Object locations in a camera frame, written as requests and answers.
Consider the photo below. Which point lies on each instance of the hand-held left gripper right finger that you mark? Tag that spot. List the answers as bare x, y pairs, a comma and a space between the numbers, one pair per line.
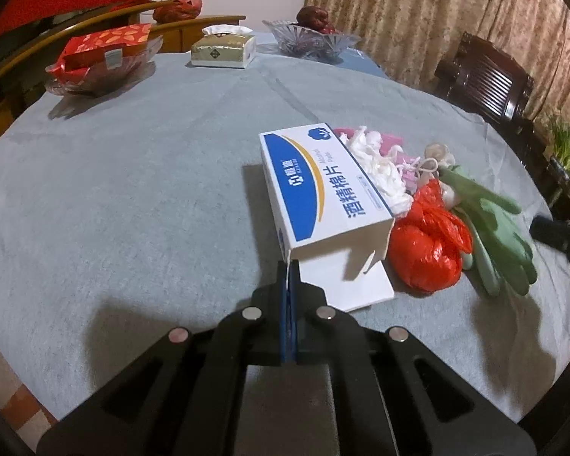
304, 332

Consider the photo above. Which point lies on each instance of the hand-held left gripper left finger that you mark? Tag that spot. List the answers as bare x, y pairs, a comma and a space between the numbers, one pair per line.
284, 327

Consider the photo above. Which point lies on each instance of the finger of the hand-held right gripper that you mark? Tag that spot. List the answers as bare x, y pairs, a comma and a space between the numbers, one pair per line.
555, 233

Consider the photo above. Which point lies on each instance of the rubber glove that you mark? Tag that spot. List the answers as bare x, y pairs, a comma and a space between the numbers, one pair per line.
494, 228

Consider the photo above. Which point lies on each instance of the red plastic bag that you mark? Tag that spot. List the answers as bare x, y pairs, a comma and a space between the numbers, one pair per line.
422, 251

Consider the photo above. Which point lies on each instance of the white and blue box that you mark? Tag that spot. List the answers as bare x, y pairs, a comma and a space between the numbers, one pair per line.
313, 190

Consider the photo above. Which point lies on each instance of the green flowering plant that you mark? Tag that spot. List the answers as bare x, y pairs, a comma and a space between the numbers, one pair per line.
567, 142

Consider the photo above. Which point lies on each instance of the dark wooden armchair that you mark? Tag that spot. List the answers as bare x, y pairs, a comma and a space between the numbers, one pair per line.
484, 85

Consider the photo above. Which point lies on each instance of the grey tablecloth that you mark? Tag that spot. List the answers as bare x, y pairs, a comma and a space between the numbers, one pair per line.
123, 175

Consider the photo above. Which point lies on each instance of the beige patterned curtain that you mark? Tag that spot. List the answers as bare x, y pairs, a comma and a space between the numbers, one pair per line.
432, 9

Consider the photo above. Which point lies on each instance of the gold white tissue box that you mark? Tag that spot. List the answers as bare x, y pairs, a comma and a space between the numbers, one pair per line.
218, 52

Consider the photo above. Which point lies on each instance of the glass fruit bowl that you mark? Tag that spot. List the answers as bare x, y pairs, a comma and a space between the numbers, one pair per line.
304, 43

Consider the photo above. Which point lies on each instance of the wooden chair with red cloth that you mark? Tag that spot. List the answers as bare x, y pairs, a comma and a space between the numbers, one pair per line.
178, 40

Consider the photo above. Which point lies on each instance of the glass snack bowl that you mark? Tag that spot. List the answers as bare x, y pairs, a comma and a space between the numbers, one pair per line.
99, 81

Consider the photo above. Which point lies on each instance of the red bag on cabinet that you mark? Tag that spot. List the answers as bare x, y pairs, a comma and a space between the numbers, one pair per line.
178, 8

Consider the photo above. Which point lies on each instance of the red snack packet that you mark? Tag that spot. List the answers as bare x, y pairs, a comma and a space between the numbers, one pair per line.
99, 40

